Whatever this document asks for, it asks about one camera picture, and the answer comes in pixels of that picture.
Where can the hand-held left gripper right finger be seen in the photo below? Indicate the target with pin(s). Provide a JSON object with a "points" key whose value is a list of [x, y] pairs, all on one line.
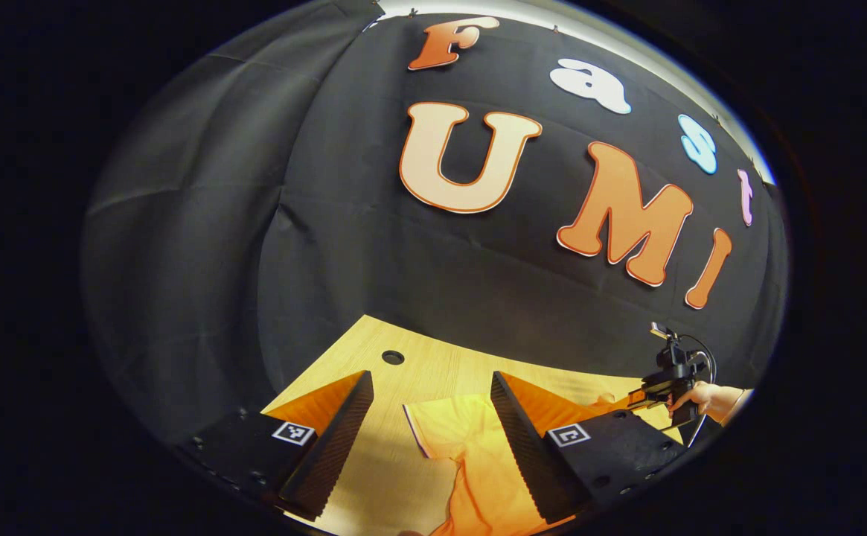
{"points": [[526, 454]]}

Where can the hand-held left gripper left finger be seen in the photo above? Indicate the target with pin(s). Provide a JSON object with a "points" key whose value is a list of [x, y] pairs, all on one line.
{"points": [[340, 447]]}

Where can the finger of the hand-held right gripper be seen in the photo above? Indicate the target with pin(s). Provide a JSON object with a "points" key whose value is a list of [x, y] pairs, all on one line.
{"points": [[641, 404]]}

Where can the orange T-shirt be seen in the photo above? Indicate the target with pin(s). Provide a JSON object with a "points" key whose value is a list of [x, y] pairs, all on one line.
{"points": [[470, 439]]}

